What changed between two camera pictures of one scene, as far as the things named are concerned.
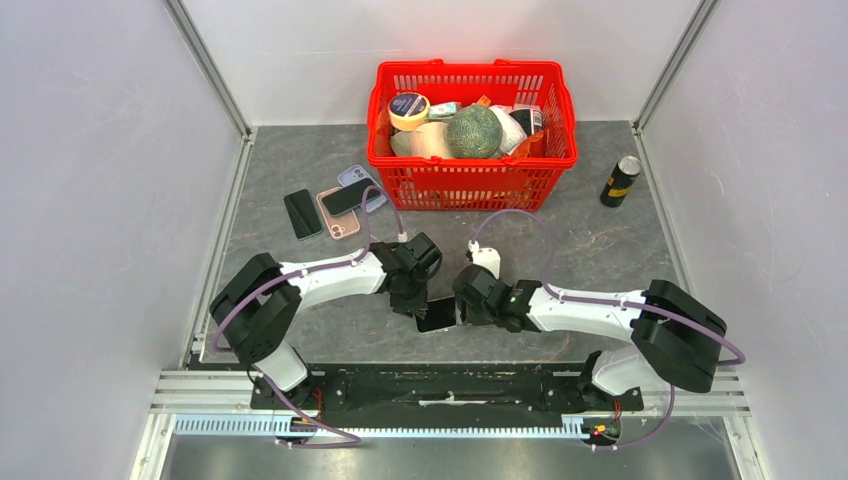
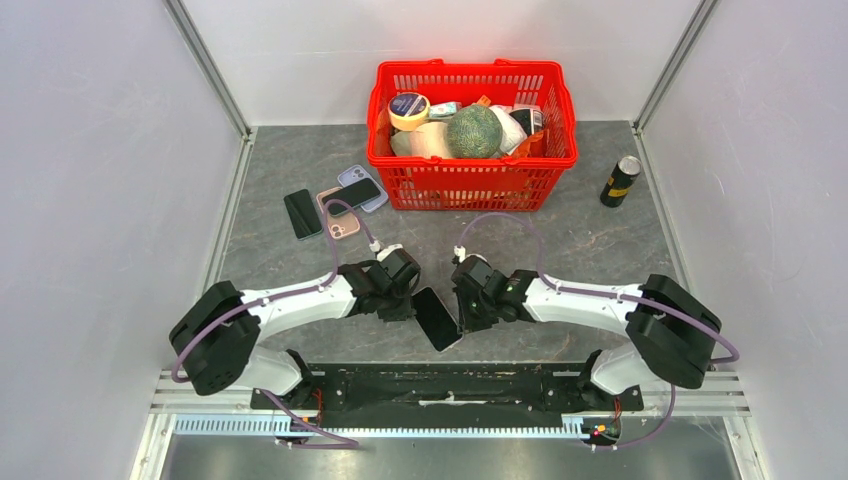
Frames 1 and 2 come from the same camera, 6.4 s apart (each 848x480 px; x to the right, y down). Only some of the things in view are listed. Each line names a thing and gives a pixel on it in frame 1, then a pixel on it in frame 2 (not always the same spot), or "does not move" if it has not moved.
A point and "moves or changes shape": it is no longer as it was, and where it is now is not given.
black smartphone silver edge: (440, 315) moves or changes shape
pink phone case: (341, 225) does not move
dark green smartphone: (349, 196) does not move
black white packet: (532, 119) does not move
